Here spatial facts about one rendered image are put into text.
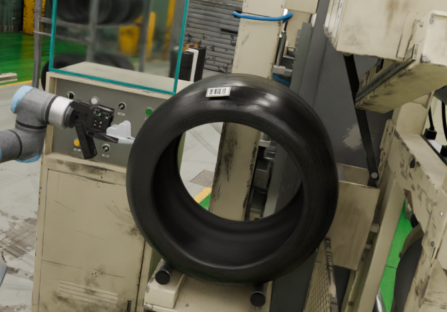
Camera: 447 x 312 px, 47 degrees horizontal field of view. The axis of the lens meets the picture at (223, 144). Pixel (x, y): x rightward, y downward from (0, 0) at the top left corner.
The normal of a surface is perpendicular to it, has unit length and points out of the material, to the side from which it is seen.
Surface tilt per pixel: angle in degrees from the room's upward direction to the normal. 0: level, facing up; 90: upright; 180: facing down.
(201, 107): 80
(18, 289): 0
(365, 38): 90
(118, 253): 90
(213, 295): 0
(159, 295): 90
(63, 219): 90
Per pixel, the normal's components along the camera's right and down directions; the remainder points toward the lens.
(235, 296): 0.16, -0.94
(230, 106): -0.14, 0.08
